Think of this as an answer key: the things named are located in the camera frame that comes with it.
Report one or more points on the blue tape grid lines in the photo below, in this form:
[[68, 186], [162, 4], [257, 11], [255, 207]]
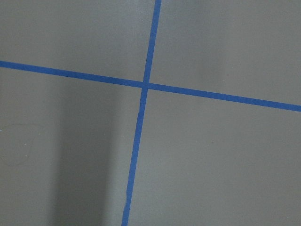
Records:
[[145, 85]]

